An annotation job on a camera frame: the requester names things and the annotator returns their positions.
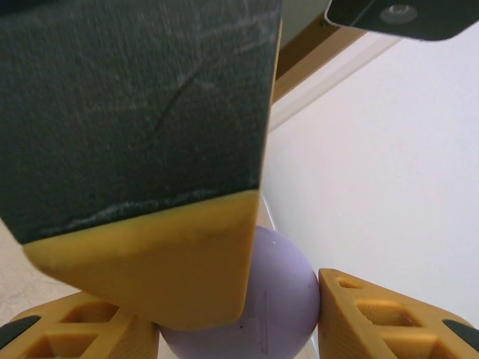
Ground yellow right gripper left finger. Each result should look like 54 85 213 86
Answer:
0 290 161 359

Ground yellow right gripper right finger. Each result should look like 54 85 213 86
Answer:
317 267 479 359

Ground purple earbud charging case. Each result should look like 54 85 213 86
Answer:
159 224 322 359

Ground beige door frame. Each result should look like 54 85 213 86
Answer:
271 22 370 104

